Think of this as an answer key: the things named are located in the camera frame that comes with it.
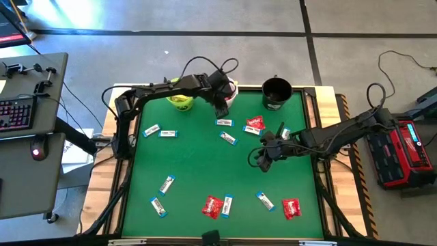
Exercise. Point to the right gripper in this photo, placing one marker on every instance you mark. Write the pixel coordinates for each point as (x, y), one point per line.
(283, 145)

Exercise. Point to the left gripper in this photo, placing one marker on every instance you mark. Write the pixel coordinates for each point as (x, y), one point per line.
(220, 85)

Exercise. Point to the red Skittles candy pack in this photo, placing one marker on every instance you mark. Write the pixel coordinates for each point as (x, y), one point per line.
(256, 122)
(291, 208)
(229, 96)
(212, 207)

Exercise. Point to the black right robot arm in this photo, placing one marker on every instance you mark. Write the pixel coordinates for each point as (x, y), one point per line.
(341, 135)

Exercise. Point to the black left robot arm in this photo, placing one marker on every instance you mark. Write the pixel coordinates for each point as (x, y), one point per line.
(164, 89)

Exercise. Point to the white halloween bucket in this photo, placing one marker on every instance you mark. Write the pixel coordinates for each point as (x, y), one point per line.
(235, 97)

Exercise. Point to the green halloween bucket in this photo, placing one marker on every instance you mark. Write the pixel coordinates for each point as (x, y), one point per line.
(181, 104)

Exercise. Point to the black halloween bucket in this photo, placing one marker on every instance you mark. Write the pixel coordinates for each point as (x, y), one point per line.
(276, 97)

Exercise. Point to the white blue Hershey's bar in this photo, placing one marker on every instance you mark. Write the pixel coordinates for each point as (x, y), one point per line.
(252, 130)
(265, 201)
(225, 122)
(228, 138)
(158, 207)
(286, 133)
(167, 185)
(151, 130)
(168, 133)
(227, 206)

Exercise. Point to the green table mat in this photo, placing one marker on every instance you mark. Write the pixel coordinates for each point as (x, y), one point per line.
(205, 164)

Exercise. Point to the white box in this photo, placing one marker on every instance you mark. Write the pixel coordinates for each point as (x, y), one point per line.
(76, 150)

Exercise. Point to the dark grey equipment case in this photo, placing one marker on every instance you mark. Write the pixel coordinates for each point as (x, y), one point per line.
(426, 102)

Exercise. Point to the black desk clamp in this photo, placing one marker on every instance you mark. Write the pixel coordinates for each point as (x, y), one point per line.
(15, 68)
(44, 80)

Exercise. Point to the black computer mouse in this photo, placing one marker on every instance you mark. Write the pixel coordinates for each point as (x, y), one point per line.
(38, 148)

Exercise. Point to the grey operator desk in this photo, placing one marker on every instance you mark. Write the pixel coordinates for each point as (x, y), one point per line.
(34, 78)

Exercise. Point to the black backlit keyboard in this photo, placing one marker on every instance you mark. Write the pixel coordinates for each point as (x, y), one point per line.
(17, 112)

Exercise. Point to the grey side desk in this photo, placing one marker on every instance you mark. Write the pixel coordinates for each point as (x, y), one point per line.
(27, 177)

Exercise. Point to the black computer monitor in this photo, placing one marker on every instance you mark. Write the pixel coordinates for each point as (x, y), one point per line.
(10, 30)

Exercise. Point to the black table-level camera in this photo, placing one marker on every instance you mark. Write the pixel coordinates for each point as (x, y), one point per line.
(210, 237)

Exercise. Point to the wooden table black frame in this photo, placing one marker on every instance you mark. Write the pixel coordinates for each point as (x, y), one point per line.
(99, 191)

